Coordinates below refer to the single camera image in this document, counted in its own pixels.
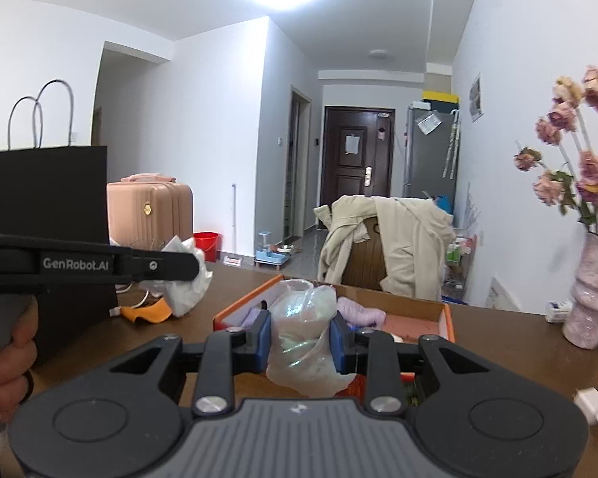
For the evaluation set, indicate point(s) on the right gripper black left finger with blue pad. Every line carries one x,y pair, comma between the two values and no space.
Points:
226,354

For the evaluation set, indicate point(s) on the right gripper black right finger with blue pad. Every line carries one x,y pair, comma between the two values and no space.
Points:
372,354

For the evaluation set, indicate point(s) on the lilac knitted sock roll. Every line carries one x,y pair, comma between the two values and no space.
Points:
358,316

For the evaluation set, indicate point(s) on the iridescent plastic bag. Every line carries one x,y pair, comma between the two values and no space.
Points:
300,357

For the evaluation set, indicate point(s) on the person's left hand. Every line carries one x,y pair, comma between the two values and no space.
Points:
15,360

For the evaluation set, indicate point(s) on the red cardboard box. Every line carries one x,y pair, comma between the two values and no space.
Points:
263,296

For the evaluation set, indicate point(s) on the purple fabric sachet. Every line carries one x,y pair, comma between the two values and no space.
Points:
250,318

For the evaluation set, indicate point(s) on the orange cloth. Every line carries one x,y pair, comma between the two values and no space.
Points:
155,313

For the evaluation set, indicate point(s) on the brown wooden chair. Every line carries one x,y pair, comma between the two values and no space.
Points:
366,267

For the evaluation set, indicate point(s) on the black paper shopping bag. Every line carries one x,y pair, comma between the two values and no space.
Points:
59,193

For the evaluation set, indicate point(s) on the red plastic bucket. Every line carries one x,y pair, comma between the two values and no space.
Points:
209,243

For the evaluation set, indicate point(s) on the beige jacket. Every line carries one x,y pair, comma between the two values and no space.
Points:
414,233

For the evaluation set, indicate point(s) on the pink hard-shell suitcase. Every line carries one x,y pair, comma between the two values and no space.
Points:
145,211

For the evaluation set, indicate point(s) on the dark brown entrance door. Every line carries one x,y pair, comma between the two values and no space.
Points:
357,152

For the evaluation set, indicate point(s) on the grey refrigerator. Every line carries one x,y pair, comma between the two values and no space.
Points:
431,143

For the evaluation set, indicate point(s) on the white power adapter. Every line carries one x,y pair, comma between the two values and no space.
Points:
587,401

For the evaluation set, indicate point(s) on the pink textured vase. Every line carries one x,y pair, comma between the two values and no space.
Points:
581,325

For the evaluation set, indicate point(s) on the yellow box on refrigerator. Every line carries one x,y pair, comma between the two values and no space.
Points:
440,97

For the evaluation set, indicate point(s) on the dried pink flower bouquet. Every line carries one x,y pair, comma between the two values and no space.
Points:
573,185

